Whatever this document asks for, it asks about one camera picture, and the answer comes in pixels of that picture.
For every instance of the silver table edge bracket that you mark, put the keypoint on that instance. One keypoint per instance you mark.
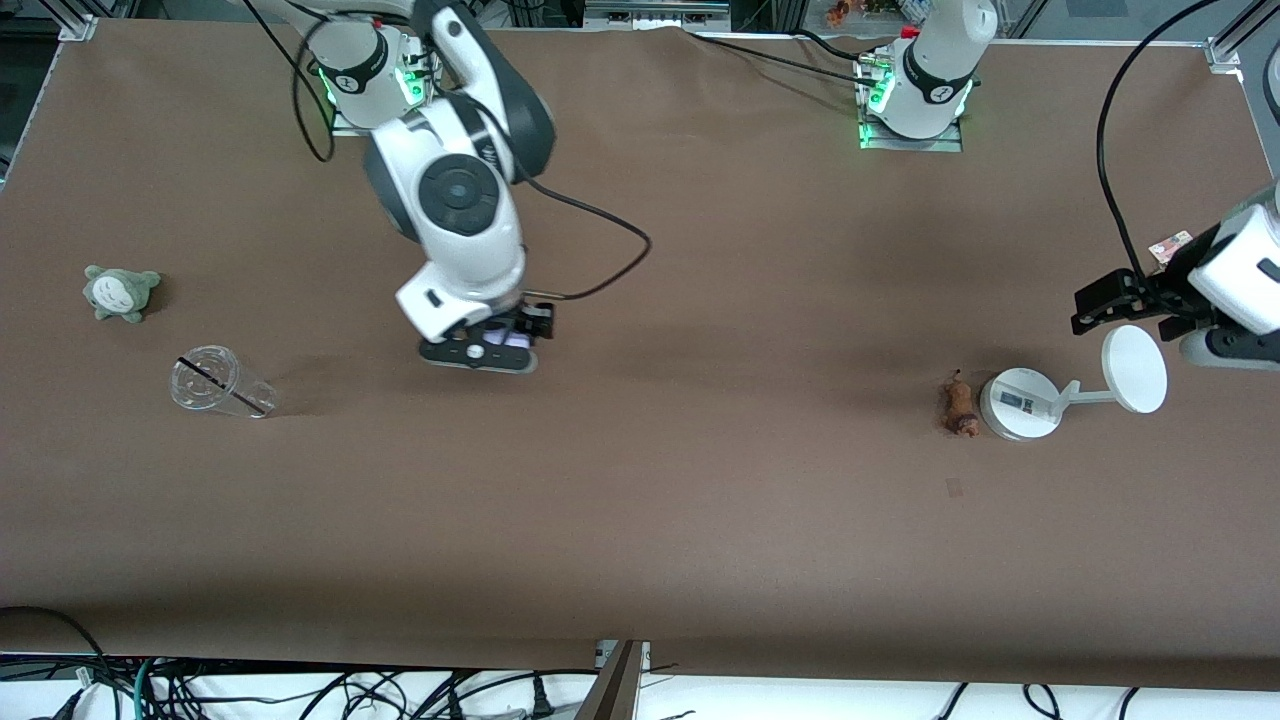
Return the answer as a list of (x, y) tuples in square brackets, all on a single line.
[(603, 655)]

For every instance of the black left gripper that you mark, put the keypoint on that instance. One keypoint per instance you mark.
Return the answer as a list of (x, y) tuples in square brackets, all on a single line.
[(1168, 288)]

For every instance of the small orange toy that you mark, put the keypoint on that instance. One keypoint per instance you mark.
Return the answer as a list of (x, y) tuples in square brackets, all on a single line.
[(838, 14)]

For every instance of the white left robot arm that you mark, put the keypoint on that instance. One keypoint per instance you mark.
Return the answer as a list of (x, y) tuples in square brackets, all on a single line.
[(935, 70)]

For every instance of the grey-green totoro plush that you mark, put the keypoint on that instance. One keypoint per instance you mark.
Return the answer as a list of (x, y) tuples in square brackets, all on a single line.
[(118, 293)]

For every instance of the white round phone stand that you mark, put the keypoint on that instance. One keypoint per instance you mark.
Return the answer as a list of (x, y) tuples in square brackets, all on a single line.
[(1020, 405)]

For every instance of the small purple box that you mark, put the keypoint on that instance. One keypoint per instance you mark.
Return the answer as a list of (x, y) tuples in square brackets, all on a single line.
[(508, 340)]

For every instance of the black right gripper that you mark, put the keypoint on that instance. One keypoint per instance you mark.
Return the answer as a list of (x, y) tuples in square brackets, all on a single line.
[(537, 319)]

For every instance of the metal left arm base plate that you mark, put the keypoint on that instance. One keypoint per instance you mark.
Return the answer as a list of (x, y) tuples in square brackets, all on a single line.
[(940, 147)]

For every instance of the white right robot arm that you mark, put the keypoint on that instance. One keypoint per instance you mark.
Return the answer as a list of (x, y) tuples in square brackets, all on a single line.
[(455, 190)]

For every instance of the brown table cover sheet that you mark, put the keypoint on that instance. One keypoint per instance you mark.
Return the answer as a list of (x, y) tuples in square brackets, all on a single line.
[(640, 520)]

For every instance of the dark table support post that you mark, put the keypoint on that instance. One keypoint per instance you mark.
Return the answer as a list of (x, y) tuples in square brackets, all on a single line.
[(615, 695)]

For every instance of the black straw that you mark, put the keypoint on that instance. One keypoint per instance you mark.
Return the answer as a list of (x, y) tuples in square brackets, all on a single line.
[(222, 384)]

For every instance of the brown lion statue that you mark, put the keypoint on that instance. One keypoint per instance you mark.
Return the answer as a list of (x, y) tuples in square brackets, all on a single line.
[(960, 405)]

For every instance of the clear plastic cup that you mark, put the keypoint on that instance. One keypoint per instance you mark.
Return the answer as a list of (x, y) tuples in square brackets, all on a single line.
[(200, 390)]

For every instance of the aluminium table corner bracket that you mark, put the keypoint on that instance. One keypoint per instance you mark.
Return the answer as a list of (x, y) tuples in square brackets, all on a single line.
[(1224, 53), (75, 28)]

